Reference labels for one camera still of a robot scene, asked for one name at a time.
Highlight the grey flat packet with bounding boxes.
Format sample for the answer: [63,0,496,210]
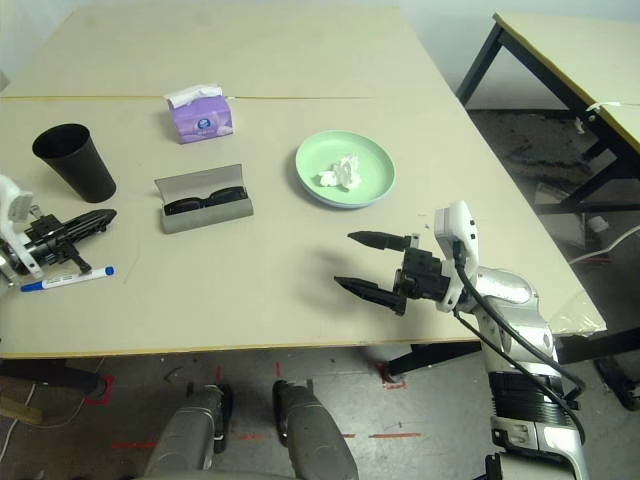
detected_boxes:
[533,182,569,204]

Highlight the black sunglasses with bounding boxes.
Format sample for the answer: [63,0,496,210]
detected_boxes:
[163,185,247,216]

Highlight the grey glasses case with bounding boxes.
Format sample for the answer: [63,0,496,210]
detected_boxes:
[153,162,255,235]

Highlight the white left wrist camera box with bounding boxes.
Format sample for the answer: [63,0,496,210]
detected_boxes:
[0,174,44,279]

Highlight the beige table black frame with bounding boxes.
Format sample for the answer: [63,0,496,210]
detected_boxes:
[455,10,640,216]

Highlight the white marker blue cap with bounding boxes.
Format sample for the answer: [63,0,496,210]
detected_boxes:
[19,265,116,293]

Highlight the green plate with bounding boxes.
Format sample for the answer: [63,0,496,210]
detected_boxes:
[294,129,397,209]

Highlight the thick white floor cable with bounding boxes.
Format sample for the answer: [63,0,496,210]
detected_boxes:
[567,229,640,264]

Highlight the grey robot leg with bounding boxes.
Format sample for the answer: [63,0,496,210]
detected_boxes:
[144,382,234,480]
[272,379,359,480]

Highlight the purple tissue pack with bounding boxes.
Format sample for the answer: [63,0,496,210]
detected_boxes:
[164,82,236,146]

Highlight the black table foot bar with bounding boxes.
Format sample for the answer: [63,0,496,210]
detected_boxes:
[0,357,109,394]
[387,332,640,379]

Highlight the wooden plank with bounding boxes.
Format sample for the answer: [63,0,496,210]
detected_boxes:
[0,392,44,425]

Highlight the white tissue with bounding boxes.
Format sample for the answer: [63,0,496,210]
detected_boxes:
[317,153,364,191]

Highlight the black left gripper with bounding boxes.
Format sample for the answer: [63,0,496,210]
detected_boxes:
[22,208,119,276]

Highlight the clear plastic sheet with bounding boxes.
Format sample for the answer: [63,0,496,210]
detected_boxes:
[549,292,609,341]

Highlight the grey robot right leg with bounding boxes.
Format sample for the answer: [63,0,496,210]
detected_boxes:
[272,379,359,480]

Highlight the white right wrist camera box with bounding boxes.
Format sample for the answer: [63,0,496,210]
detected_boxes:
[432,199,484,314]

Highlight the white strap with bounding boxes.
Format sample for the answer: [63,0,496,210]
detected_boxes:
[574,98,632,135]

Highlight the blue plate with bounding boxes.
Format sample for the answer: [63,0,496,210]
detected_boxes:
[294,179,396,210]

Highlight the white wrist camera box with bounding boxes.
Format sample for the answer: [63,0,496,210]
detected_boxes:
[0,174,44,279]
[432,199,484,314]

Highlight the black plastic cup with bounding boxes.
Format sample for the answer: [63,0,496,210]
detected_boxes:
[31,123,118,205]

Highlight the grey robot left leg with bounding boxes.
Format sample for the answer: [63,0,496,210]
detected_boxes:
[144,382,234,480]

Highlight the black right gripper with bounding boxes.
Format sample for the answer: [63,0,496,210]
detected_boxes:
[332,229,455,317]

